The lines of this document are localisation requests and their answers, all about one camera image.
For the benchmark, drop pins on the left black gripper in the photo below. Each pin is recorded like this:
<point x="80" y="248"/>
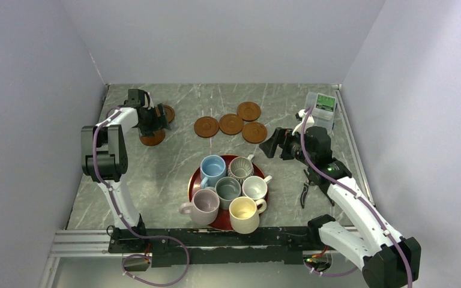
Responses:
<point x="148" y="131"/>

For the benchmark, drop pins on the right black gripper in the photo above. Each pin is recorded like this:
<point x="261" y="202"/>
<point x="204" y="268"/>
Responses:
<point x="278" y="137"/>

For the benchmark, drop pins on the brown coaster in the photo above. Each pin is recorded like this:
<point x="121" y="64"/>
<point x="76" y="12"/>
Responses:
<point x="248" y="111"/>
<point x="254" y="132"/>
<point x="169" y="112"/>
<point x="156" y="139"/>
<point x="231" y="124"/>
<point x="206" y="127"/>

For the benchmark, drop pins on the grey ribbed mug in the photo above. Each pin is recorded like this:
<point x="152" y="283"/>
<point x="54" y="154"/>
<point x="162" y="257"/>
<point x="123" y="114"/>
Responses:
<point x="241" y="168"/>

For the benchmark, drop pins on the white mug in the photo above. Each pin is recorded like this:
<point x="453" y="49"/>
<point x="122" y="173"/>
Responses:
<point x="256" y="187"/>

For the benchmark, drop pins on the cream yellow mug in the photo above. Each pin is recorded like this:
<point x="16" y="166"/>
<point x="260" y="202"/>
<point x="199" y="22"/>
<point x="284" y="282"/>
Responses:
<point x="244" y="214"/>

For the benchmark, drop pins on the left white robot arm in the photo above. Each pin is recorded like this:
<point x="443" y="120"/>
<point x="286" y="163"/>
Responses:
<point x="105" y="159"/>

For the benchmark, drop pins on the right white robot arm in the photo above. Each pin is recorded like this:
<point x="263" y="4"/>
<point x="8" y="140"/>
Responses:
<point x="383" y="255"/>

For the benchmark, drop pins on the grey-green mug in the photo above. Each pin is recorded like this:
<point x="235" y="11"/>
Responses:
<point x="227" y="189"/>

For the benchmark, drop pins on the blue mug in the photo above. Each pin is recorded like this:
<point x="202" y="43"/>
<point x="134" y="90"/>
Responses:
<point x="212" y="169"/>

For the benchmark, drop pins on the clear plastic parts box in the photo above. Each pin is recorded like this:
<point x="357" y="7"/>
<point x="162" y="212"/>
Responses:
<point x="324" y="109"/>

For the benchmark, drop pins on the red round tray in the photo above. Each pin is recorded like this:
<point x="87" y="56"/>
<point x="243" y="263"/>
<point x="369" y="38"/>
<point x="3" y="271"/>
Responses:
<point x="222" y="222"/>

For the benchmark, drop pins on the lilac mug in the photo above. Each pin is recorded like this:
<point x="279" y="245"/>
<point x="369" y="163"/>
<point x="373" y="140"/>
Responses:
<point x="203" y="207"/>

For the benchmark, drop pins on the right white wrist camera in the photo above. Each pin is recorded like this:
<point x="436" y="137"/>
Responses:
<point x="306" y="121"/>

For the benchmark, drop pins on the black handled pliers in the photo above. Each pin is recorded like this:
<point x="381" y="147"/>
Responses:
<point x="304" y="192"/>

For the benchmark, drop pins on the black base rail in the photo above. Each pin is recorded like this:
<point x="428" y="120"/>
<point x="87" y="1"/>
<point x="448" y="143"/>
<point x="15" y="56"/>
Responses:
<point x="167" y="247"/>

